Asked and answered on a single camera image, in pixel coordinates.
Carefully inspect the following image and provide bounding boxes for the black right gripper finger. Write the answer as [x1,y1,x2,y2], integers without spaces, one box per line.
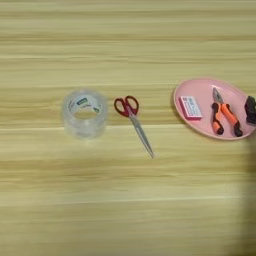
[244,95,256,126]

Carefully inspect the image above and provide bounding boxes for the orange black pliers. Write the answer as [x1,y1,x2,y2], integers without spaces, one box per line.
[210,87,244,138]

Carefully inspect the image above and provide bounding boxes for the pink oval plate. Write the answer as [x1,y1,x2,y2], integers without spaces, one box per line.
[172,77,256,141]

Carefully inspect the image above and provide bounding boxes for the clear tape roll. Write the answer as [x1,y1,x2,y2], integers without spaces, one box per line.
[61,89,109,141]

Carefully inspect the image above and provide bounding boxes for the pink white eraser box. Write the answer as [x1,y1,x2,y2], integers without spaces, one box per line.
[178,95,203,121]

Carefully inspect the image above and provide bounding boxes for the red handled scissors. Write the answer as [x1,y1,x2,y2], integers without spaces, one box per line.
[113,95,156,159]

